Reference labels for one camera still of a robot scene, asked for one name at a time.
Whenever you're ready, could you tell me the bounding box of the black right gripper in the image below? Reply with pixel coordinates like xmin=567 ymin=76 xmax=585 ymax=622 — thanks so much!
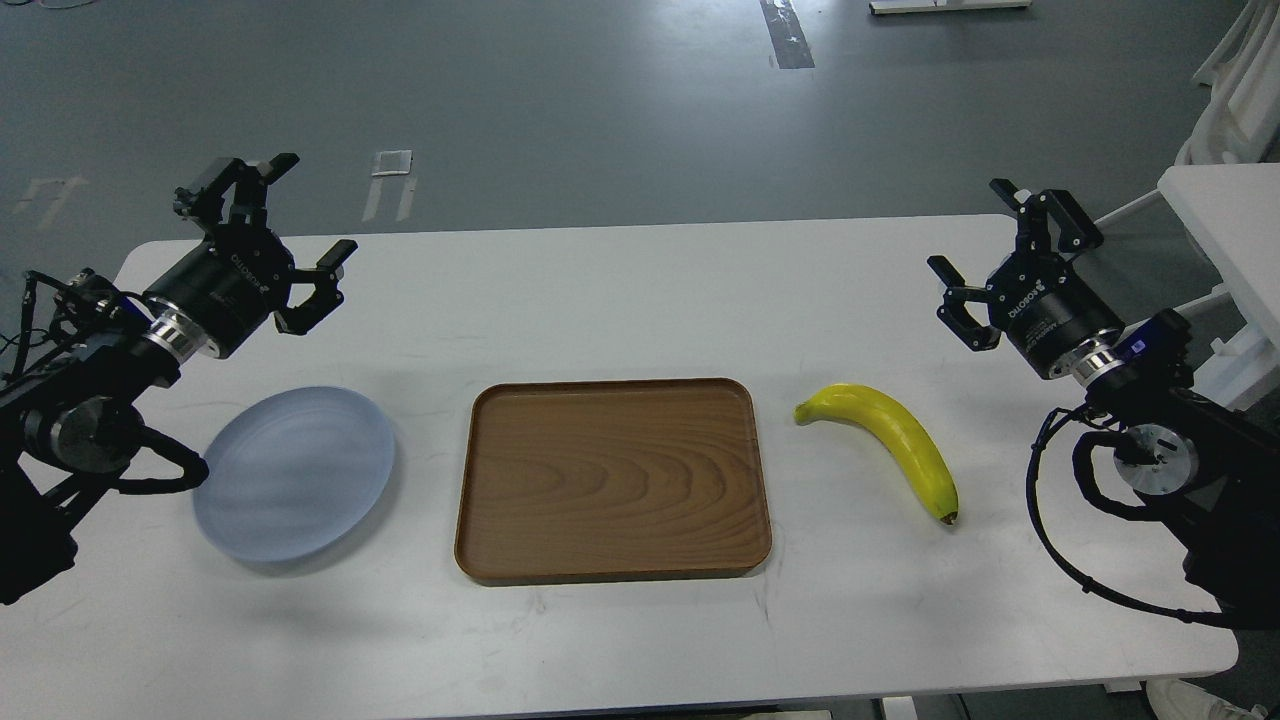
xmin=927 ymin=179 xmax=1123 ymax=379

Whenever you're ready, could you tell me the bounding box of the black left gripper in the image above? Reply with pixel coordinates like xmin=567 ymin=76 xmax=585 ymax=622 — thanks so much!
xmin=143 ymin=152 xmax=358 ymax=359

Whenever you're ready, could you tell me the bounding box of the light blue plate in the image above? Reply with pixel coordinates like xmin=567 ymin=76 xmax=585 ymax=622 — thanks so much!
xmin=192 ymin=386 xmax=396 ymax=564

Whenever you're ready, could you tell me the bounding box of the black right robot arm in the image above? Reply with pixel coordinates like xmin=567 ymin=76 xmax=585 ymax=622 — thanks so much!
xmin=927 ymin=178 xmax=1277 ymax=630

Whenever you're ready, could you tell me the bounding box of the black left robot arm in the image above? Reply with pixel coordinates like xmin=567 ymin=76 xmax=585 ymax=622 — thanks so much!
xmin=1 ymin=152 xmax=357 ymax=606

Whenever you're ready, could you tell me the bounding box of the yellow banana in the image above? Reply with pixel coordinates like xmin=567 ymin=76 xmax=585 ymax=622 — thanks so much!
xmin=792 ymin=383 xmax=960 ymax=527

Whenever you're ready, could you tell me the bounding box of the brown wooden tray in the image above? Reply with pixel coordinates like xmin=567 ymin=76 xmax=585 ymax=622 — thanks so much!
xmin=454 ymin=377 xmax=773 ymax=585

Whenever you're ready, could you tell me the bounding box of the white shoe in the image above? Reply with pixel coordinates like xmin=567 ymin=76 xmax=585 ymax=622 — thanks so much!
xmin=1146 ymin=679 xmax=1271 ymax=719

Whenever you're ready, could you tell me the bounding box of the white chair frame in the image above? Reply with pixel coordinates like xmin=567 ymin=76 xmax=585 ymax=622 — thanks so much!
xmin=1097 ymin=1 xmax=1279 ymax=411

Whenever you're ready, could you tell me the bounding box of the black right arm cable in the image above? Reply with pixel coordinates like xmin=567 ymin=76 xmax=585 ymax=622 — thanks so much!
xmin=1025 ymin=405 xmax=1280 ymax=632

